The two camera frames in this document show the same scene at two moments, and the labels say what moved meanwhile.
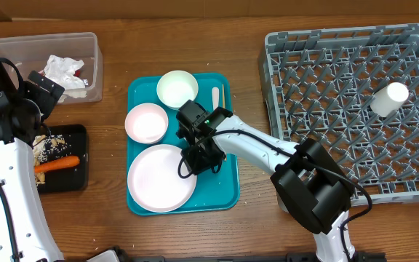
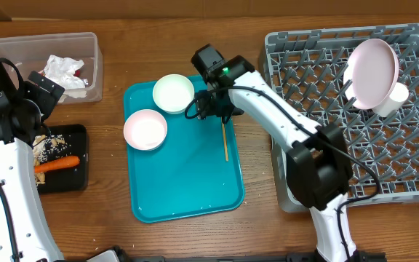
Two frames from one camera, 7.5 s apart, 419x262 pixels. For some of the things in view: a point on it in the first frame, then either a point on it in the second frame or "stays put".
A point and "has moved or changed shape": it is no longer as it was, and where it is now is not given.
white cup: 389,100 stays put
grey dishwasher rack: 320,84 stays put
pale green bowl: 175,88 has moved or changed shape
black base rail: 350,257 stays put
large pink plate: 153,180 → 371,73
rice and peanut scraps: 47,148 stays put
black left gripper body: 45,100 stays put
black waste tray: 75,179 stays put
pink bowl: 146,123 has moved or changed shape
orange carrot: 57,163 stays put
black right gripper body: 199,159 → 209,104
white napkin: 60,70 stays put
